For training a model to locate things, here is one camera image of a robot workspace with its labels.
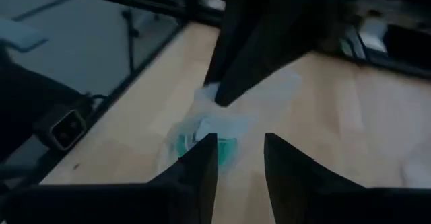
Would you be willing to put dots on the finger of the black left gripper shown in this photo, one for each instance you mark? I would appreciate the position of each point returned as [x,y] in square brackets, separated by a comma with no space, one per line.
[225,56]
[276,25]

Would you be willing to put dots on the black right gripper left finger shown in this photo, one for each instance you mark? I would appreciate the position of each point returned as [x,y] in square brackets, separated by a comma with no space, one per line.
[134,204]

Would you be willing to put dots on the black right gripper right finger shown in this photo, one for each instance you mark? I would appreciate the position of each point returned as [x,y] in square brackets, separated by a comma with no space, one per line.
[320,204]

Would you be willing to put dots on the clear bag with blue label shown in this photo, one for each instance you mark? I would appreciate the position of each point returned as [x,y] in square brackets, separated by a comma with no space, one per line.
[229,126]

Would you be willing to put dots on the teal elastic bandage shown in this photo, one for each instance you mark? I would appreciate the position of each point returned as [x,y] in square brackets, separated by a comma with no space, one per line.
[226,150]

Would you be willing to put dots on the white box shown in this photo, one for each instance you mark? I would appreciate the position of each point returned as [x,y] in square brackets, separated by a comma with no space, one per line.
[372,35]

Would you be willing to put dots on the black tripod stand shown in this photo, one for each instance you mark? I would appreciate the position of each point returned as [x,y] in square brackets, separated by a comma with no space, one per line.
[130,39]

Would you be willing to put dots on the black table-level camera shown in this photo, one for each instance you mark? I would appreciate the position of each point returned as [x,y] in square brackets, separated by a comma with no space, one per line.
[65,130]

